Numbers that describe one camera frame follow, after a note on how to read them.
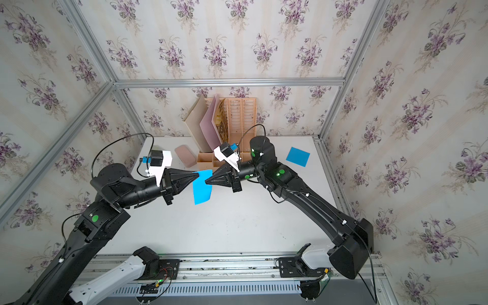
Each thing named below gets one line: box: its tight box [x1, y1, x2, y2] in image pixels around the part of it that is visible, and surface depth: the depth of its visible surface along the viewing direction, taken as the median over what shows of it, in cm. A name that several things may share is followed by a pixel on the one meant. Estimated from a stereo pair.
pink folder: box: [199, 94, 222, 151], surface depth 93 cm
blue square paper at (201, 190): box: [192, 169, 213, 206], surface depth 57 cm
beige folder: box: [183, 95, 213, 154], surface depth 95 cm
